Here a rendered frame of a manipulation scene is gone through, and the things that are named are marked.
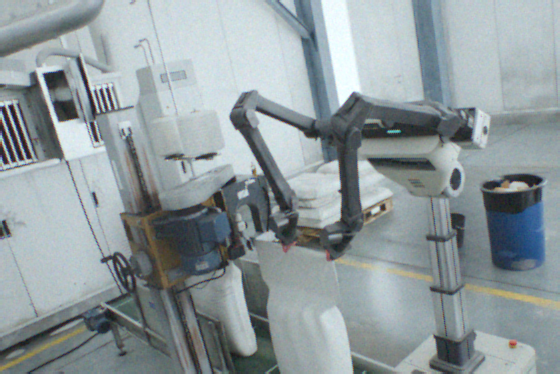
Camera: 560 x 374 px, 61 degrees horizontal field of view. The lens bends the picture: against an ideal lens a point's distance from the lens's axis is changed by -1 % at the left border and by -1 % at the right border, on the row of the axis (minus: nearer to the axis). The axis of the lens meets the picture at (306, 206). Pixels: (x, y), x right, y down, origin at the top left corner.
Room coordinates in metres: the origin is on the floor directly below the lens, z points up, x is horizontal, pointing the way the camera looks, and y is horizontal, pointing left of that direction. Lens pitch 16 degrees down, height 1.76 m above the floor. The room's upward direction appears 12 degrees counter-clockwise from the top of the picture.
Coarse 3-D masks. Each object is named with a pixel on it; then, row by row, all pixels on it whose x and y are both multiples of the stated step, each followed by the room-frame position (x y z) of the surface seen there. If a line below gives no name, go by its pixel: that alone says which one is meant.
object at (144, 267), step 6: (138, 252) 1.86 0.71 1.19; (144, 252) 1.87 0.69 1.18; (132, 258) 1.86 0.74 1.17; (138, 258) 1.83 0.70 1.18; (144, 258) 1.84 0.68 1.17; (132, 264) 1.88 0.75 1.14; (138, 264) 1.82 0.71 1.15; (144, 264) 1.82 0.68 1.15; (150, 264) 1.84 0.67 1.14; (138, 270) 1.84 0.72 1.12; (144, 270) 1.82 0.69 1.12; (150, 270) 1.84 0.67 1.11; (138, 276) 1.86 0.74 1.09; (144, 276) 1.82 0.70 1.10
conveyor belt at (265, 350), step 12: (120, 300) 3.39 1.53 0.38; (132, 300) 3.34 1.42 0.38; (120, 312) 3.17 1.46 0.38; (132, 312) 3.13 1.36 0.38; (264, 336) 2.43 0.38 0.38; (264, 348) 2.31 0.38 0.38; (240, 360) 2.24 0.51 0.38; (252, 360) 2.21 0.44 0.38; (264, 360) 2.19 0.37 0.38; (276, 360) 2.17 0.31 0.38; (240, 372) 2.13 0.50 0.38; (252, 372) 2.11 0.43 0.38; (264, 372) 2.09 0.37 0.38; (276, 372) 2.07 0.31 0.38; (360, 372) 1.93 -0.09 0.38
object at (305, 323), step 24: (264, 264) 2.04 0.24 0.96; (288, 264) 1.91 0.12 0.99; (312, 264) 1.78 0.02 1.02; (288, 288) 1.93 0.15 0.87; (312, 288) 1.81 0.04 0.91; (336, 288) 1.70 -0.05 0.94; (288, 312) 1.84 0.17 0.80; (312, 312) 1.77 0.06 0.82; (336, 312) 1.78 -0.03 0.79; (288, 336) 1.85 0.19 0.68; (312, 336) 1.75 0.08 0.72; (336, 336) 1.74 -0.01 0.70; (288, 360) 1.88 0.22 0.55; (312, 360) 1.76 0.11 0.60; (336, 360) 1.73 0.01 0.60
